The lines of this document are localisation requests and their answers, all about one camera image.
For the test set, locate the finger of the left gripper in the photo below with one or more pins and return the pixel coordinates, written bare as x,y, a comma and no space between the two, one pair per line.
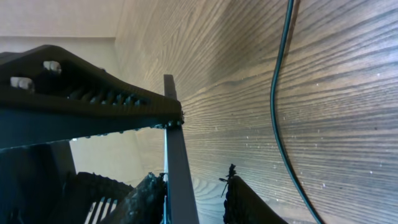
91,198

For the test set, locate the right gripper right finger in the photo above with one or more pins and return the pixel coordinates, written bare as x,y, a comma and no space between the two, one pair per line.
243,206

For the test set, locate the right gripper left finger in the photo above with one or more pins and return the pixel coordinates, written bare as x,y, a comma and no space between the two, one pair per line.
48,94

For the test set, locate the blue Samsung Galaxy smartphone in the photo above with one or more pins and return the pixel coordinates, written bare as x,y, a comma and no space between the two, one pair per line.
180,205

